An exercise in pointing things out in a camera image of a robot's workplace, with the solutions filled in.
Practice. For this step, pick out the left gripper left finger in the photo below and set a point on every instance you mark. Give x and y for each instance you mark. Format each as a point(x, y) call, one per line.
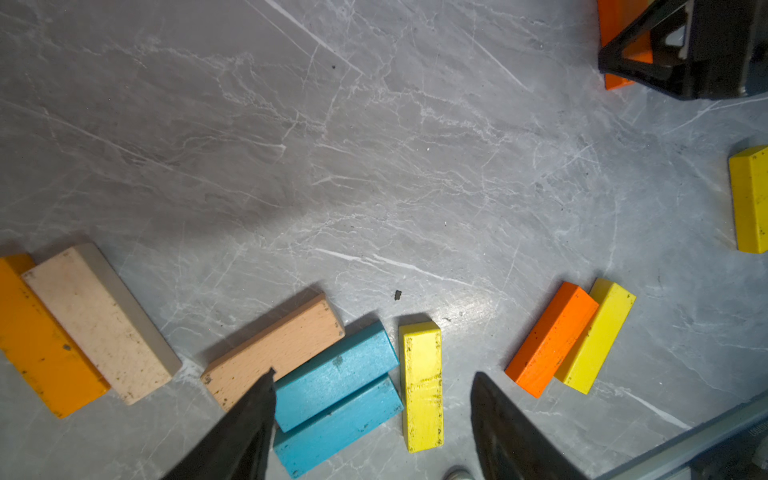
point(237, 446)

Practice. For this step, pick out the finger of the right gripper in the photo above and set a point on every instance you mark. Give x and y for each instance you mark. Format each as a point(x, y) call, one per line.
point(645, 42)

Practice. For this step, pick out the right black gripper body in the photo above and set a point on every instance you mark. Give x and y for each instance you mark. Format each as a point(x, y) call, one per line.
point(725, 49)

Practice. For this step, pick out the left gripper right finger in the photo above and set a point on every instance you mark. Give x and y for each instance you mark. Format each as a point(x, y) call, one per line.
point(508, 444)

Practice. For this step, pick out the yellow block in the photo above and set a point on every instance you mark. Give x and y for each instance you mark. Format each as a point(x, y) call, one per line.
point(582, 365)
point(748, 175)
point(421, 377)

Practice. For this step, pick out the tan wooden block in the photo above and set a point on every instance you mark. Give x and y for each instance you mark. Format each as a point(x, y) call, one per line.
point(281, 348)

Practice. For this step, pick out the pale cream wooden block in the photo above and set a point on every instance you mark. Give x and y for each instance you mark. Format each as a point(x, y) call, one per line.
point(90, 301)

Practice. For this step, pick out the amber orange block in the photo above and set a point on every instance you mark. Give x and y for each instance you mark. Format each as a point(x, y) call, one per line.
point(40, 349)

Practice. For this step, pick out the silver weight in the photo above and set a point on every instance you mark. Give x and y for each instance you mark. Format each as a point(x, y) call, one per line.
point(458, 473)

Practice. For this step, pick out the lower teal block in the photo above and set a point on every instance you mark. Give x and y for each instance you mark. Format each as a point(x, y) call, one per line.
point(316, 440)

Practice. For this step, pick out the yellow block beside teal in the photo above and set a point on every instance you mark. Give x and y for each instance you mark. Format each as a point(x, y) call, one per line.
point(421, 377)

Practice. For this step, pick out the upper teal block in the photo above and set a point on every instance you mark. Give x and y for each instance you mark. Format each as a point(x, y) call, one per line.
point(334, 374)

